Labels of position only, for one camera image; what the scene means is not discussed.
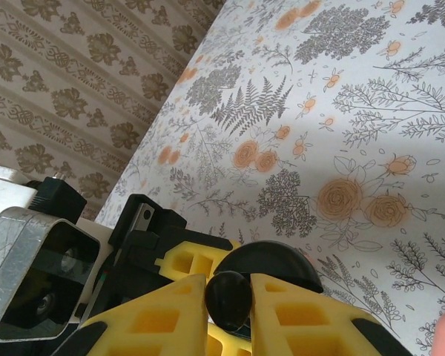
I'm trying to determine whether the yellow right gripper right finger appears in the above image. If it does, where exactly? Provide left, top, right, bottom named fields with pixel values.
left=250, top=272, right=412, bottom=356

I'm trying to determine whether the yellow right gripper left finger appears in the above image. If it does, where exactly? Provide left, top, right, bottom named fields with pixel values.
left=53, top=274, right=208, bottom=356

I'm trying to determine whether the black wireless earbud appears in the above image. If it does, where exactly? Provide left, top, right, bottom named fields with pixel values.
left=204, top=270, right=254, bottom=333

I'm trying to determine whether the round black earbud charging case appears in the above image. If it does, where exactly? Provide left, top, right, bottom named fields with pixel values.
left=217, top=240, right=324, bottom=294

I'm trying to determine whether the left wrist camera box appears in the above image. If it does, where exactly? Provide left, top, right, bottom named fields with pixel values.
left=0, top=165, right=114, bottom=344

